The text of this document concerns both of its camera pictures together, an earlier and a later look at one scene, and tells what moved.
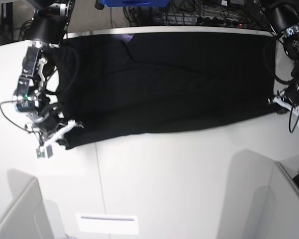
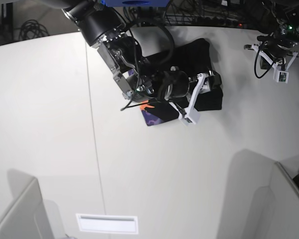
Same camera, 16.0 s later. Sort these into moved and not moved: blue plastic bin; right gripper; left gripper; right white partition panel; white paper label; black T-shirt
Moved: black T-shirt; right gripper; left gripper
Not moved: white paper label; blue plastic bin; right white partition panel
